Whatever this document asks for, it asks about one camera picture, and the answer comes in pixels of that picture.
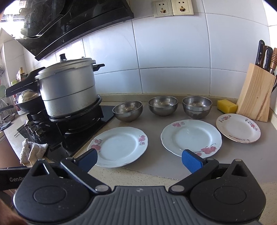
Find pink flower plate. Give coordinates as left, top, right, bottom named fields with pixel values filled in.
left=88, top=127, right=148, bottom=168
left=160, top=120, right=222, bottom=158

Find steel bowl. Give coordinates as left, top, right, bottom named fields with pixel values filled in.
left=112, top=101, right=143, bottom=122
left=182, top=96, right=212, bottom=119
left=148, top=96, right=178, bottom=117

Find multicolour flower rimmed plate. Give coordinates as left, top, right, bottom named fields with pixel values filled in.
left=216, top=113, right=261, bottom=144

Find black gas stove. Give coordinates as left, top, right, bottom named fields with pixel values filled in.
left=17, top=105, right=114, bottom=161

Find white dish cloth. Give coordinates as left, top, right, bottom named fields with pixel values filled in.
left=19, top=138, right=48, bottom=165

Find yellow sponge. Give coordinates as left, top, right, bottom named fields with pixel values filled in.
left=217, top=99, right=238, bottom=114

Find silver pressure cooker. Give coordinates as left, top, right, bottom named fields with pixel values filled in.
left=5, top=54, right=105, bottom=118

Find wooden knife block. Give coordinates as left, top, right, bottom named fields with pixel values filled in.
left=236, top=63, right=276, bottom=122

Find black range hood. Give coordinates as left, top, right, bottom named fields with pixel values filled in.
left=15, top=1, right=134, bottom=60

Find black scissors handle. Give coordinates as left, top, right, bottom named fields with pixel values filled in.
left=271, top=75, right=277, bottom=92

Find brown wooden tool handle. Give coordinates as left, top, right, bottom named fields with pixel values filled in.
left=269, top=48, right=277, bottom=74

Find dark ribbed knife handle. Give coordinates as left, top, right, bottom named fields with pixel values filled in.
left=261, top=46, right=273, bottom=71

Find black knife handle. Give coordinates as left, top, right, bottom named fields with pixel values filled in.
left=255, top=40, right=265, bottom=67

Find right wall socket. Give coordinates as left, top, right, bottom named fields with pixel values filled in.
left=171, top=0, right=194, bottom=16

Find wall socket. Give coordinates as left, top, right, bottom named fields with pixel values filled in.
left=171, top=0, right=194, bottom=16
left=152, top=0, right=173, bottom=18

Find left wall socket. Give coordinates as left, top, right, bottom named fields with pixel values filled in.
left=152, top=0, right=173, bottom=18

